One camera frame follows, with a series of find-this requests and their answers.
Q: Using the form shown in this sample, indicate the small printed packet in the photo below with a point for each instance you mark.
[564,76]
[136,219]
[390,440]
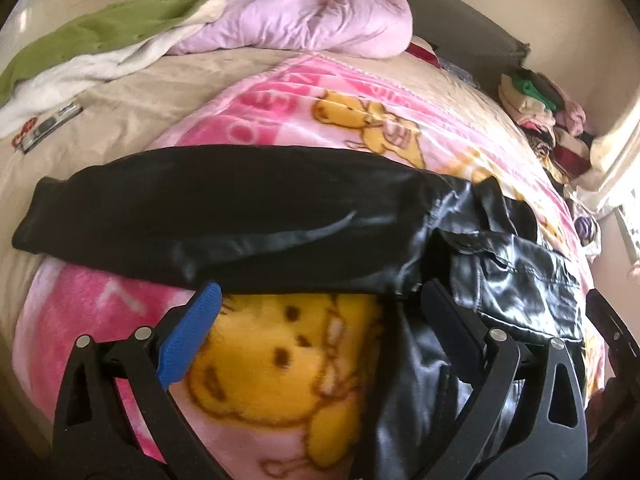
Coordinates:
[50,126]

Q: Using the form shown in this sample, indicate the pile of folded clothes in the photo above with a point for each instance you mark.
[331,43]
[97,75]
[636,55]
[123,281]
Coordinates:
[542,110]

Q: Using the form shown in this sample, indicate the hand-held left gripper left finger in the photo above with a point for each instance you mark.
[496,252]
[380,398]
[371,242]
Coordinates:
[192,327]

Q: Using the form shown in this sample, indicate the pink printed blanket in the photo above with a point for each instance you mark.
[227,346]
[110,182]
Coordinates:
[280,370]

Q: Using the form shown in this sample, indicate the dark headboard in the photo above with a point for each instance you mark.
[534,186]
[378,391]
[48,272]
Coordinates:
[475,30]

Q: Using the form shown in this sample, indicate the black leather jacket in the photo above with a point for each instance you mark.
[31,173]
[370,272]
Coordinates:
[225,210]

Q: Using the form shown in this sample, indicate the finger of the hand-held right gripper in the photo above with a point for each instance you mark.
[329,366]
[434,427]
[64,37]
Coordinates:
[614,322]

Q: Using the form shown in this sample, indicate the red pillow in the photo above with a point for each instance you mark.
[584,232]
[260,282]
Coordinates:
[425,54]

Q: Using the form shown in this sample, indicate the lilac quilt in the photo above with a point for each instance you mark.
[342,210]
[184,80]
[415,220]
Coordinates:
[300,15]

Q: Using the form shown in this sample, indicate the green and white blanket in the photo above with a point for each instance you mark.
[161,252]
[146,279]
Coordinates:
[100,25]

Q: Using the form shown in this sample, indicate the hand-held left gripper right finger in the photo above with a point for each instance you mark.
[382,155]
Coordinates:
[452,332]

